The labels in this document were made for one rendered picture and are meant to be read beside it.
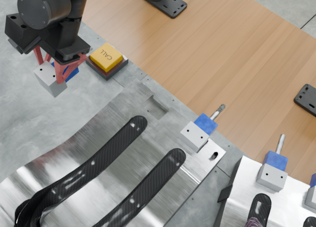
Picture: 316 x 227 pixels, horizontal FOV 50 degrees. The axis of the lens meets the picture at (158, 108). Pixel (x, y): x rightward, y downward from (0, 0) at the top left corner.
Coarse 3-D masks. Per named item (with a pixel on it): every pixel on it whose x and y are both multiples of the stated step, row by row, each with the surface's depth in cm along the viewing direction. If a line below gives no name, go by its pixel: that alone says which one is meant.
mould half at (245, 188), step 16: (240, 160) 74; (240, 176) 71; (256, 176) 72; (288, 176) 72; (240, 192) 70; (256, 192) 70; (272, 192) 70; (288, 192) 70; (304, 192) 71; (224, 208) 68; (240, 208) 68; (272, 208) 69; (288, 208) 69; (304, 208) 69; (224, 224) 64; (240, 224) 65; (272, 224) 67; (288, 224) 67
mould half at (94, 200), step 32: (128, 96) 74; (96, 128) 71; (160, 128) 71; (32, 160) 63; (64, 160) 66; (128, 160) 68; (192, 160) 69; (0, 192) 59; (32, 192) 59; (96, 192) 64; (128, 192) 65; (160, 192) 66; (192, 192) 68; (0, 224) 63; (64, 224) 57; (128, 224) 61; (160, 224) 63
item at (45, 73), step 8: (48, 64) 68; (40, 72) 67; (48, 72) 68; (64, 72) 69; (72, 72) 70; (40, 80) 68; (48, 80) 67; (48, 88) 68; (56, 88) 69; (64, 88) 71; (56, 96) 71
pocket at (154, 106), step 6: (144, 102) 74; (150, 102) 77; (156, 102) 77; (144, 108) 76; (150, 108) 76; (156, 108) 76; (162, 108) 76; (168, 108) 75; (156, 114) 76; (162, 114) 76
